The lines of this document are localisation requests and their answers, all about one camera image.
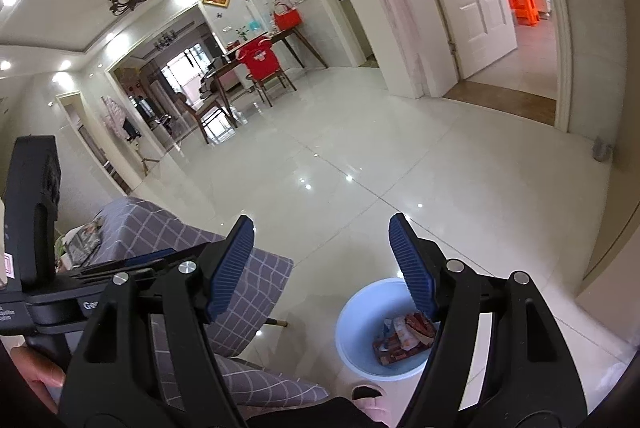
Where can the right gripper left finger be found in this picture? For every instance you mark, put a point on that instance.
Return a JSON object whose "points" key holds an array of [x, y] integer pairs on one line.
{"points": [[143, 359]]}

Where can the grey checked tablecloth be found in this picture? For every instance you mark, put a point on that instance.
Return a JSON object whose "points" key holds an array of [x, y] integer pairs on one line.
{"points": [[251, 282]]}

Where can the chair with red cover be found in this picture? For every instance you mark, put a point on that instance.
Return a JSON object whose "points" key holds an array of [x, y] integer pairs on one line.
{"points": [[262, 65]]}

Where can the wooden dining chair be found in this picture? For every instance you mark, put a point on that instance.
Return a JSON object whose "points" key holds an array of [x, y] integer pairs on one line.
{"points": [[211, 109]]}

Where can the orange plastic stool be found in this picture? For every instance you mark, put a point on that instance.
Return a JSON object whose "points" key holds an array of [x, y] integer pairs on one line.
{"points": [[525, 11]]}

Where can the red snack wrapper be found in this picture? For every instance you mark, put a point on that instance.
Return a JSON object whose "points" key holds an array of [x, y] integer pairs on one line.
{"points": [[403, 337]]}

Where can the red bag on table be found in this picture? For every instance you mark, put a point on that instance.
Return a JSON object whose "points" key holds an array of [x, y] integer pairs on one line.
{"points": [[286, 17]]}

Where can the wooden dining table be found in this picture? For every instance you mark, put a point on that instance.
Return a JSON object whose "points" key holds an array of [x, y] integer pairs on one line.
{"points": [[211, 81]]}

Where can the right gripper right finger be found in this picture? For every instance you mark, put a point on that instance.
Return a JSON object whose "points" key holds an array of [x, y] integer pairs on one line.
{"points": [[499, 358]]}

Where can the person's left hand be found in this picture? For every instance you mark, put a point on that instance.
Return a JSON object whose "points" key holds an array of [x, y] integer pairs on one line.
{"points": [[40, 373]]}

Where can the light blue trash bin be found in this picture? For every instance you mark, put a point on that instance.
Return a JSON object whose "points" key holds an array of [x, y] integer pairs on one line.
{"points": [[360, 322]]}

